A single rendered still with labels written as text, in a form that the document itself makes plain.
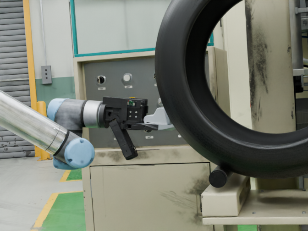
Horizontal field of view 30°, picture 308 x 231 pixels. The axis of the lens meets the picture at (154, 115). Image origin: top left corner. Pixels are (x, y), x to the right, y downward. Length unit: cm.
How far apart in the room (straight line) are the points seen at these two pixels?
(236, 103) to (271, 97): 312
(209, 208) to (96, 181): 90
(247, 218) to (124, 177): 88
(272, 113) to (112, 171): 74
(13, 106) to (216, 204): 55
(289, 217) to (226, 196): 16
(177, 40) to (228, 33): 349
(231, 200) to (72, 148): 41
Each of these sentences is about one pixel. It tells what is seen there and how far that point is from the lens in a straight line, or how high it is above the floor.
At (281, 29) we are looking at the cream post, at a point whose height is 128.
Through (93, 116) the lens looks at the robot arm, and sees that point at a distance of 154.
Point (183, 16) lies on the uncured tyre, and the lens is 140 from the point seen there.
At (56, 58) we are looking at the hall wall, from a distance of 1053.
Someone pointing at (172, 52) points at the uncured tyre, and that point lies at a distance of 140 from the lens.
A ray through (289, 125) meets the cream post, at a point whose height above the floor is 99.
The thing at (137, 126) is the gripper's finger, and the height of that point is 104.
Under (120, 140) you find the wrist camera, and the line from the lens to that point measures 154.
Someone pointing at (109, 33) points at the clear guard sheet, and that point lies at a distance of 224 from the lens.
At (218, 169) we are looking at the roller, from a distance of 143.
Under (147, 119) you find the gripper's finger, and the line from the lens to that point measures 151.
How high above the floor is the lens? 114
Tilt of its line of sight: 3 degrees down
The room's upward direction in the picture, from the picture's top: 4 degrees counter-clockwise
